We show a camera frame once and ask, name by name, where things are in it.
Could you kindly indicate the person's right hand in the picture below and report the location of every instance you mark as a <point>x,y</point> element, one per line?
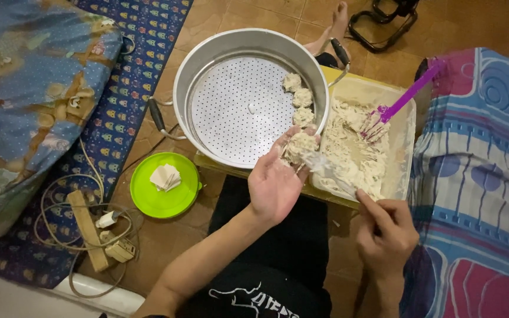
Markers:
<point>391,238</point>

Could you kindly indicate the person's bare leg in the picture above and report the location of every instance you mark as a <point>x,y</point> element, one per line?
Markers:
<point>332,31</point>

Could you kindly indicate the dark blue patterned mat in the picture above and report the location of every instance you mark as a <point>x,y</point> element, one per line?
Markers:
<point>117,110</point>

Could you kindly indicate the white plug adapter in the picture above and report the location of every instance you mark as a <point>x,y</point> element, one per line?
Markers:
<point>106,219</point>

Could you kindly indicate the raw dumpling with wrapper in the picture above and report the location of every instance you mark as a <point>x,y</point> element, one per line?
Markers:
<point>301,148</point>

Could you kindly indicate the black metal stand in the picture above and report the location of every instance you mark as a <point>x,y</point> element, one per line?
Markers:
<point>382,20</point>

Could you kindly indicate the wooden block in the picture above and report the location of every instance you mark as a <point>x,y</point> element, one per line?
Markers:
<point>87,229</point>

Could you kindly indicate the person's left hand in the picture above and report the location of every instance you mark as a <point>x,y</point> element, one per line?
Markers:
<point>272,190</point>

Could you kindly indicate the blue patterned blanket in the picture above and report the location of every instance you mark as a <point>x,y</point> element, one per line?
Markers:
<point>29,88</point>

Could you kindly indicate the beige power strip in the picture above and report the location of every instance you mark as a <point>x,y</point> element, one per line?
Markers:
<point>119,249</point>

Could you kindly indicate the colourful patterned mattress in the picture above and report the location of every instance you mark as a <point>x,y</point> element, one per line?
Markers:
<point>480,176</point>

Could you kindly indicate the person's black shorts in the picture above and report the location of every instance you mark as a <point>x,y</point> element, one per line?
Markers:
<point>290,238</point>

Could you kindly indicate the person's black printed shirt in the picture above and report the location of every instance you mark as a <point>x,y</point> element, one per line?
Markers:
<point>254,296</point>

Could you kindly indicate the aluminium steamer pot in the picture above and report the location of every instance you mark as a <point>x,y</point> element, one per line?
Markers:
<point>254,44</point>

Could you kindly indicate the clear plastic container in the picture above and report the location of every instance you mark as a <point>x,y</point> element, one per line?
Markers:
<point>402,132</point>

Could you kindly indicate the green round plastic lid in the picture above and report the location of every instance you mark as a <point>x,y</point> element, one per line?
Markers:
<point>157,203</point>

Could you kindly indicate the pale dumpling filling mixture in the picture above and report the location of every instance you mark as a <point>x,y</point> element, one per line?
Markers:
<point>347,145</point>

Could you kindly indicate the clear plastic spoon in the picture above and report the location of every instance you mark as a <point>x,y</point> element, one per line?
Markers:
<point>327,170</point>

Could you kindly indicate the perforated aluminium steamer plate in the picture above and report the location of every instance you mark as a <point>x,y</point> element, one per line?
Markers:
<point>237,110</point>

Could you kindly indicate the raw shaped dumpling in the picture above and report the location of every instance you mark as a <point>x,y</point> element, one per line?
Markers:
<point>302,97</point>
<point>303,117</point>
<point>292,82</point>

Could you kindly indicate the stack of dumpling wrappers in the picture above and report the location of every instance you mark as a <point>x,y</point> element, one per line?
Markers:
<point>165,177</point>

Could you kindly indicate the purple plastic fork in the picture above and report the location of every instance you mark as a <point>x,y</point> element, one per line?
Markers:
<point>402,95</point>

